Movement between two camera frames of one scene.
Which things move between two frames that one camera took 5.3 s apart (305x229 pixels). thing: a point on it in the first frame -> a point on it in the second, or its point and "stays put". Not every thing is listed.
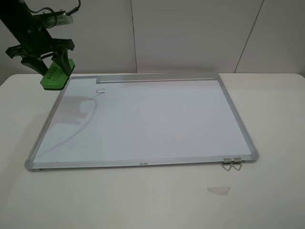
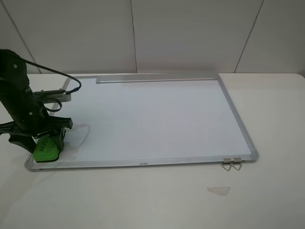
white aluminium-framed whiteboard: [114, 120] stays put
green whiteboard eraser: [55, 78] -> [45, 150]
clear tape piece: [220, 191] stays put
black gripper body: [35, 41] -> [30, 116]
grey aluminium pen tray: [160, 78] stays put
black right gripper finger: [62, 59] -> [58, 139]
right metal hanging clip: [237, 161] stays put
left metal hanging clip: [227, 161] stays put
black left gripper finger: [35, 64] -> [26, 141]
